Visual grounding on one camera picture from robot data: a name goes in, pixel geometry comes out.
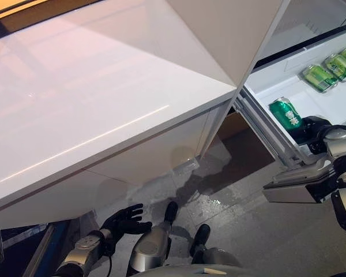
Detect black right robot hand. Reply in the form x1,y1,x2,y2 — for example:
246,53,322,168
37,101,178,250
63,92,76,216
291,115,334,147

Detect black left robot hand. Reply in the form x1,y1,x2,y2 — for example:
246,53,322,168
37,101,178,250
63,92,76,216
99,203,153,240

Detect white fridge drawer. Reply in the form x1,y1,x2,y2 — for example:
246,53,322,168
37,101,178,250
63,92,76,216
233,28,346,205

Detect silver left robot leg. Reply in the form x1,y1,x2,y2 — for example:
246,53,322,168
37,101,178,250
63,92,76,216
126,201,179,275

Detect silver robot torso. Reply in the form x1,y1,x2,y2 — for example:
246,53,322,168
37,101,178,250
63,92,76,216
138,261,306,277

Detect white cabinet with drawers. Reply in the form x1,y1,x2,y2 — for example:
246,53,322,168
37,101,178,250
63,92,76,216
210,0,346,188

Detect tall white cabinet panel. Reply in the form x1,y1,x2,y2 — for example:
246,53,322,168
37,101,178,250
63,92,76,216
166,0,289,91

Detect dark framed window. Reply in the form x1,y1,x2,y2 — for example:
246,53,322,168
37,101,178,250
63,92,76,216
0,0,102,18

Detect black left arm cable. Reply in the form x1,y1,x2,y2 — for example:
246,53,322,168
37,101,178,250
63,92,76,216
104,245,114,277

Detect dark blue metal frame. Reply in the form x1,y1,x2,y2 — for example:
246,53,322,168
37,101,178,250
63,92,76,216
0,219,73,277

